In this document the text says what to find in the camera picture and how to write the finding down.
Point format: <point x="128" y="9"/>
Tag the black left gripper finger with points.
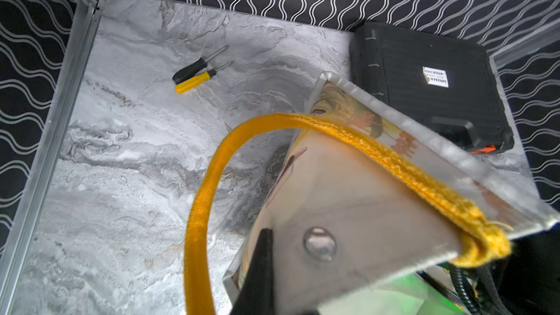
<point x="257" y="294"/>

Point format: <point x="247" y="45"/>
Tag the white tote bag yellow handles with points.
<point x="372" y="213"/>

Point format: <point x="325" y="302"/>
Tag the black plastic tool case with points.
<point x="443" y="83"/>

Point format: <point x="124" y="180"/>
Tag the yellow handle screwdriver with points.
<point x="203" y="76"/>

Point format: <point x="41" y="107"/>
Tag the aluminium frame post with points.
<point x="83" y="32"/>

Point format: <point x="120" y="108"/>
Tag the black handle screwdriver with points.
<point x="193" y="69"/>

